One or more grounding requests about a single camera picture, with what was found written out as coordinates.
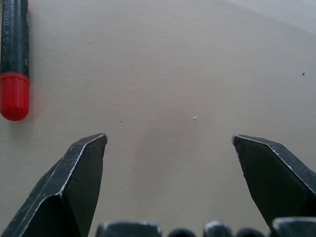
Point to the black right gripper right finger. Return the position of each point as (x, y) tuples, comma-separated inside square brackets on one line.
[(274, 180)]

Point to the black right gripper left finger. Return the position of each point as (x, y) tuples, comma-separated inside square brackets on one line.
[(61, 187)]

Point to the black marker with red cap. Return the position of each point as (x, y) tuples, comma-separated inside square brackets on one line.
[(14, 37)]

